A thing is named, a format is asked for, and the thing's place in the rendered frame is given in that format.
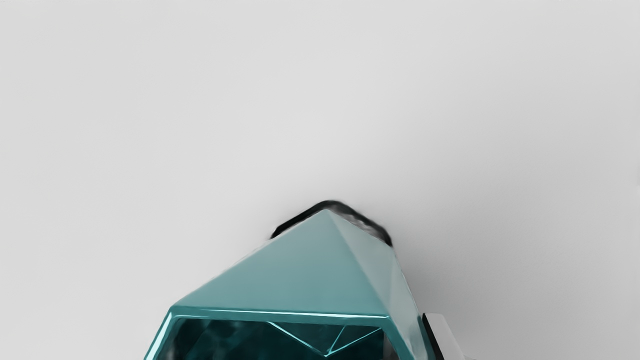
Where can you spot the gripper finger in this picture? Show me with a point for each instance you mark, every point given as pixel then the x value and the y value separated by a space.
pixel 444 337

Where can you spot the teal faceted mug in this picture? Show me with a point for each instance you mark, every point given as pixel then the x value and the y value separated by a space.
pixel 305 275

